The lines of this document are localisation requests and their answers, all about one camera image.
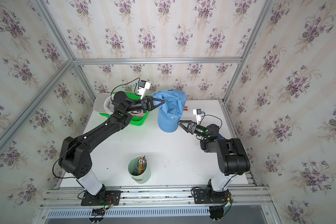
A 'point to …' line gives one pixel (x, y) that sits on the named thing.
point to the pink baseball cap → (137, 113)
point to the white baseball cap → (102, 103)
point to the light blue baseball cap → (170, 113)
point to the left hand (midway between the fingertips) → (163, 106)
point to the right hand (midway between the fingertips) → (180, 125)
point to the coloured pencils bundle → (141, 165)
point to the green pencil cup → (143, 178)
